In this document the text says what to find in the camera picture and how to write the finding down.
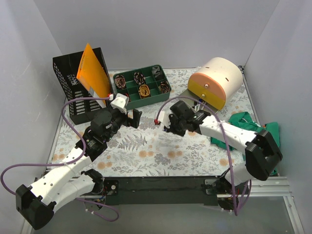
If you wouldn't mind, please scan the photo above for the green cloth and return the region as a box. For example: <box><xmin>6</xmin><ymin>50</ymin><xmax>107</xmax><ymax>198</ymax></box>
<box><xmin>210</xmin><ymin>112</ymin><xmax>280</xmax><ymax>176</ymax></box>

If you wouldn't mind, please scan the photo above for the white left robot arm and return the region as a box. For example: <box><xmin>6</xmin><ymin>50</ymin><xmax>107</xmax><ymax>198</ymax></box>
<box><xmin>15</xmin><ymin>108</ymin><xmax>142</xmax><ymax>230</ymax></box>

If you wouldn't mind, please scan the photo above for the green compartment tray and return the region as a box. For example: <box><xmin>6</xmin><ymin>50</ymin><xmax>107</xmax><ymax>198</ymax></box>
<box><xmin>113</xmin><ymin>64</ymin><xmax>172</xmax><ymax>110</ymax></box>

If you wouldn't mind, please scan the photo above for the orange plastic folder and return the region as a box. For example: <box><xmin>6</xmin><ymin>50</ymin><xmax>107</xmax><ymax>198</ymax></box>
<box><xmin>76</xmin><ymin>44</ymin><xmax>112</xmax><ymax>98</ymax></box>

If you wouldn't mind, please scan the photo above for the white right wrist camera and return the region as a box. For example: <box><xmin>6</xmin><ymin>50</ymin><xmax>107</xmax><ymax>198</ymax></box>
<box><xmin>154</xmin><ymin>111</ymin><xmax>172</xmax><ymax>129</ymax></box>

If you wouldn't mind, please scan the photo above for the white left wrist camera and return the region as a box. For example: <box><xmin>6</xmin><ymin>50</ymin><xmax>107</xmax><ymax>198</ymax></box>
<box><xmin>109</xmin><ymin>93</ymin><xmax>129</xmax><ymax>114</ymax></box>

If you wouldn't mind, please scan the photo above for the floral table mat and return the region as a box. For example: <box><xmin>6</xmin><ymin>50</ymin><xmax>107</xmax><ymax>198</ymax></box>
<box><xmin>48</xmin><ymin>69</ymin><xmax>258</xmax><ymax>176</ymax></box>

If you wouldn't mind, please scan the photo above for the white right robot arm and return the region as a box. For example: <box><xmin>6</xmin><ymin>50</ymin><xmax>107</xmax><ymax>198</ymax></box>
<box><xmin>157</xmin><ymin>100</ymin><xmax>283</xmax><ymax>194</ymax></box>

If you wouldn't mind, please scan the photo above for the black mesh file holder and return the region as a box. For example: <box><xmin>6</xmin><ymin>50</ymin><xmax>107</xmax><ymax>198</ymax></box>
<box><xmin>53</xmin><ymin>47</ymin><xmax>113</xmax><ymax>125</ymax></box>

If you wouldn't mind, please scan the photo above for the cream cylindrical drawer box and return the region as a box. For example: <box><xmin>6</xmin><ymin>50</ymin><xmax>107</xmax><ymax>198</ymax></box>
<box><xmin>180</xmin><ymin>57</ymin><xmax>243</xmax><ymax>111</ymax></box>

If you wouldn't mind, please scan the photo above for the aluminium frame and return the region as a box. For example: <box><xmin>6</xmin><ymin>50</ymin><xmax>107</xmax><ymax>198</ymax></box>
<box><xmin>21</xmin><ymin>176</ymin><xmax>305</xmax><ymax>234</ymax></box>

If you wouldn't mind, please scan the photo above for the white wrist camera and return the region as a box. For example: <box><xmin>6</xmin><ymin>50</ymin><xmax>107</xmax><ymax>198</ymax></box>
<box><xmin>154</xmin><ymin>111</ymin><xmax>172</xmax><ymax>129</ymax></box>
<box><xmin>109</xmin><ymin>93</ymin><xmax>129</xmax><ymax>114</ymax></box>

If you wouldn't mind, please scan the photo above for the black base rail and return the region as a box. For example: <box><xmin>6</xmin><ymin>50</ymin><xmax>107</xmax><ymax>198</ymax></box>
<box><xmin>92</xmin><ymin>176</ymin><xmax>233</xmax><ymax>206</ymax></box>

